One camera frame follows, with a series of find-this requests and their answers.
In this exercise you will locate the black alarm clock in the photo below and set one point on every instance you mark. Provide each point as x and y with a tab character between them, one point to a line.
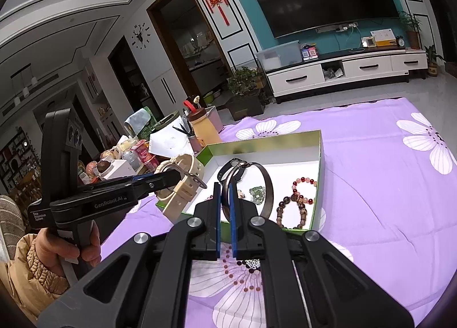
400	41

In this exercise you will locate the tall potted plant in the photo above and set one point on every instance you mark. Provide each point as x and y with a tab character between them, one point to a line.
410	29

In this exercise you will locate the pink yogurt cup pack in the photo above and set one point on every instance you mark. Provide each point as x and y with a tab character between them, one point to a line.
142	154

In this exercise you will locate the purple floral cloth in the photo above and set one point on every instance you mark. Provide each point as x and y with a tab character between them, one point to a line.
375	188

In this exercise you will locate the black wristwatch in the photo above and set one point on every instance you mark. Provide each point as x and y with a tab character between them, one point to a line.
225	194

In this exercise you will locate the white television cabinet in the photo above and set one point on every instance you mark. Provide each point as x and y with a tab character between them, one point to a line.
303	78

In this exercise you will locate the metal bangle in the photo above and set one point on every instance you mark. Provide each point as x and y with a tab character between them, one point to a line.
270	188

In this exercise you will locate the deer wall clock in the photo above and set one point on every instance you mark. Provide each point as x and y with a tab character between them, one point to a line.
141	36

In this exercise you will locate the white cardboard box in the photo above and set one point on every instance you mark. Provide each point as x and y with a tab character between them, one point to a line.
119	170

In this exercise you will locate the green jade pendant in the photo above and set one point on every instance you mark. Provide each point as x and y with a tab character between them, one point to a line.
257	195

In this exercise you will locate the brown round fruit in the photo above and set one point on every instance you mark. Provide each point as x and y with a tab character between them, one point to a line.
104	167

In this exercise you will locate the yellow white box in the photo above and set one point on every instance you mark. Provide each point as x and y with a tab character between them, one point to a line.
383	38

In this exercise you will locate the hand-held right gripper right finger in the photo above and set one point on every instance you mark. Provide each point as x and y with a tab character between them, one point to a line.
234	221

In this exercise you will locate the clear plastic storage bin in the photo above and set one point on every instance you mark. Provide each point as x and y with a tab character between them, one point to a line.
278	56

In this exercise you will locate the bushy potted plant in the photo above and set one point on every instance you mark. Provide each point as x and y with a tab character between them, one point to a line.
246	92

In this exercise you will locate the beige wristwatch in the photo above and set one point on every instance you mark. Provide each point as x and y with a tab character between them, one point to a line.
185	203

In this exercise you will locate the small potted plant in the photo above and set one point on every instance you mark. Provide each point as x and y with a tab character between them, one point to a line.
432	62

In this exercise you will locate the white power strip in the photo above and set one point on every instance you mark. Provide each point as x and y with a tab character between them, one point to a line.
346	26

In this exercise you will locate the yellow bear bottle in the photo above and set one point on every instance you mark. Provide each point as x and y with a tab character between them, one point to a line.
203	128

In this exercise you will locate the small white device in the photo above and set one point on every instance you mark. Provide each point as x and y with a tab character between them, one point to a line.
367	42

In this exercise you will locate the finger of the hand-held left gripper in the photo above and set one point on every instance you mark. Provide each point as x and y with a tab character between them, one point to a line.
160	181
137	179

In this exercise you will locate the green bag with towel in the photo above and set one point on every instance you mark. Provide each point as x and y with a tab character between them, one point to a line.
141	121

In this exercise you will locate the white paper sheet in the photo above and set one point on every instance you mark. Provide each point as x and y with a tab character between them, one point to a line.
167	142

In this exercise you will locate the person's left hand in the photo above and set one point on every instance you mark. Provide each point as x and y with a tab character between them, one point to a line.
60	249

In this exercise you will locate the person's left forearm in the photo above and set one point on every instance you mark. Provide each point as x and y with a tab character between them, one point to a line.
32	278

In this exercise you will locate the green cardboard box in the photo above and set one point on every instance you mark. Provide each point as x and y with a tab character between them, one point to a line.
285	156

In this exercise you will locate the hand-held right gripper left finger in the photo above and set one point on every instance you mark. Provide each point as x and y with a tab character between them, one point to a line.
216	221

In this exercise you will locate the pen holder with pens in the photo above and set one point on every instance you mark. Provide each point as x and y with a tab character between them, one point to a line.
194	142

